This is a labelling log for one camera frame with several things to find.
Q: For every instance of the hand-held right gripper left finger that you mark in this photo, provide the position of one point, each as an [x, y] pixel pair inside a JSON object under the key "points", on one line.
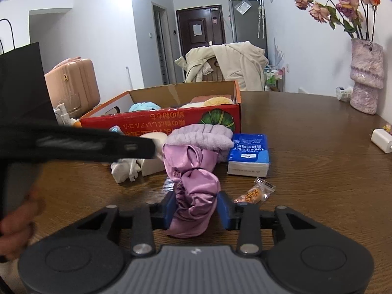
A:
{"points": [[168, 209]]}

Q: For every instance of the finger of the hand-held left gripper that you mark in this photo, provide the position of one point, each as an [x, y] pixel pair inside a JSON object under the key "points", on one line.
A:
{"points": [[137, 148]]}

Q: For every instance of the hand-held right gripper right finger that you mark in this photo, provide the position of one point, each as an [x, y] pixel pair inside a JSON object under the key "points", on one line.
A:
{"points": [[225, 213]]}

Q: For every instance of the white cloth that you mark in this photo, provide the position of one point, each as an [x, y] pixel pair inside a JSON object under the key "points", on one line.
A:
{"points": [[122, 171]]}

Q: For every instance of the pink satin cloth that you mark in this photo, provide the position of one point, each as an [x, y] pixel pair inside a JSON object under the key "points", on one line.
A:
{"points": [[193, 190]]}

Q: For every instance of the blue plush toy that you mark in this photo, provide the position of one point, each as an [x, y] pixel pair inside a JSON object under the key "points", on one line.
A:
{"points": [[144, 106]]}

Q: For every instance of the red cardboard box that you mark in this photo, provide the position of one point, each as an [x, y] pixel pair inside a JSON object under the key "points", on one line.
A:
{"points": [[183, 122]]}

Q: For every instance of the lilac fluffy towel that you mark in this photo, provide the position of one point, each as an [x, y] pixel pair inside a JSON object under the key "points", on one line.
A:
{"points": [[199, 136]]}

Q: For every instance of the blue tissue pack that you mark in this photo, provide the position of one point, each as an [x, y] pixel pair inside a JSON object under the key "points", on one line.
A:
{"points": [[249, 154]]}

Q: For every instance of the white plush toy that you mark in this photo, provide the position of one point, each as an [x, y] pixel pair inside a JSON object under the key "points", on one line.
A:
{"points": [[190, 104]]}

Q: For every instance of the red-brown sponge pad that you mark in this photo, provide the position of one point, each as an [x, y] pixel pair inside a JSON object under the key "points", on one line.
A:
{"points": [[211, 96]]}

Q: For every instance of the yellow alpaca plush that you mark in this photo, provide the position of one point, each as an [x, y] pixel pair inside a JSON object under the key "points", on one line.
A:
{"points": [[217, 101]]}

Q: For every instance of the person's left hand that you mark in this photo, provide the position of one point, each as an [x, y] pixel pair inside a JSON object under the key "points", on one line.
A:
{"points": [[18, 229]]}

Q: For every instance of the orange cloth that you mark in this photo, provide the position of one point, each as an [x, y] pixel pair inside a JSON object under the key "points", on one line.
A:
{"points": [[77, 124]]}

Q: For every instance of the clear snack packet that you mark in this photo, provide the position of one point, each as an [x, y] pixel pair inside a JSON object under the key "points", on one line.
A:
{"points": [[254, 194]]}

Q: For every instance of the pink suitcase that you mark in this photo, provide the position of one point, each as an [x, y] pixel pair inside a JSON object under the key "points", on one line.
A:
{"points": [[76, 82]]}

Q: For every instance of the white mop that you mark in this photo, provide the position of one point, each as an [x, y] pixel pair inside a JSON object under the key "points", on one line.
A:
{"points": [[128, 78]]}

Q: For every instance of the black paper bag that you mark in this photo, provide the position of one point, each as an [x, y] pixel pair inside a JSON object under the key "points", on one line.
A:
{"points": [[21, 82]]}

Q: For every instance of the wooden chair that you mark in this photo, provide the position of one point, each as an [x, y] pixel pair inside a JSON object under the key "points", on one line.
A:
{"points": [[217, 72]]}

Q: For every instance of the dark brown door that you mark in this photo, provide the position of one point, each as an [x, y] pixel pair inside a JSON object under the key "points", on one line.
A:
{"points": [[199, 46]]}

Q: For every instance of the paper sheet on door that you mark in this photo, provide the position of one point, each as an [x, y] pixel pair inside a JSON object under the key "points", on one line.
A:
{"points": [[197, 29]]}

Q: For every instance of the beige coat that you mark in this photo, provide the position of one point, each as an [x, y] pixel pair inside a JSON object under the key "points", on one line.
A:
{"points": [[242, 64]]}

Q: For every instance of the shelf cart with bottles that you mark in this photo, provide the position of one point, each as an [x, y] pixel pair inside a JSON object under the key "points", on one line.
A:
{"points": [[272, 78]]}

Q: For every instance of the grey refrigerator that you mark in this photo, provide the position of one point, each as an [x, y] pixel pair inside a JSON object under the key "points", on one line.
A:
{"points": [[245, 27]]}

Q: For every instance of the small white container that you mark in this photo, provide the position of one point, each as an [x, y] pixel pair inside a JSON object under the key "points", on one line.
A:
{"points": [[344, 92]]}

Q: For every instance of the white power adapter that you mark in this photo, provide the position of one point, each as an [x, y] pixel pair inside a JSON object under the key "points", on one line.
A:
{"points": [[381, 139]]}

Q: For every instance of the paper sheet on refrigerator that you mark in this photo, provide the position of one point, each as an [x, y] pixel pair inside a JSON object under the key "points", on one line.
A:
{"points": [[243, 7]]}

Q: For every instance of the white umbrella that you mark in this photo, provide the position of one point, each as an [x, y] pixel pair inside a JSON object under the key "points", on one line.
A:
{"points": [[261, 18]]}

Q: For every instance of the small yellow trinket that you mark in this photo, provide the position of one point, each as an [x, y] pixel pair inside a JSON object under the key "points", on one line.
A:
{"points": [[387, 127]]}

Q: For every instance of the pink textured vase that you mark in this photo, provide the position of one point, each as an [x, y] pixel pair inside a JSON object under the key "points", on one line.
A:
{"points": [[366, 79]]}

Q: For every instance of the grey door frame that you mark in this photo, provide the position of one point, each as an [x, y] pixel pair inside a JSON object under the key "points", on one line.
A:
{"points": [[160, 43]]}

